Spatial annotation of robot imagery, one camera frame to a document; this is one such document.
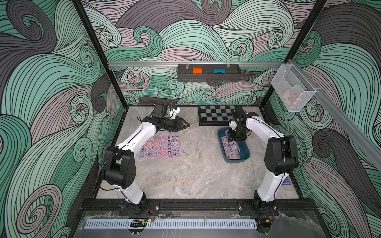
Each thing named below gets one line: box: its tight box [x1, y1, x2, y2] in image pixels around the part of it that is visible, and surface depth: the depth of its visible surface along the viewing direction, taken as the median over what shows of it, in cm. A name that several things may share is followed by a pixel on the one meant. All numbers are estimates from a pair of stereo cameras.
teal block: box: [212, 68, 226, 74], surface depth 96 cm
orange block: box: [192, 67, 203, 75], surface depth 97 cm
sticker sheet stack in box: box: [221, 135, 241, 160], surface depth 94 cm
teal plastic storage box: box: [217, 126, 251, 164], surface depth 93 cm
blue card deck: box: [281, 177, 292, 186], surface depth 81 cm
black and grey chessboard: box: [197, 105, 238, 126], surface depth 112 cm
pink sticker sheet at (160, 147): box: [153, 134, 168, 159], surface depth 97 cm
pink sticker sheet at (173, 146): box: [166, 134, 181, 159], surface depth 97 cm
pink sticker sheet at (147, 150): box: [139, 135, 155, 159], surface depth 96 cm
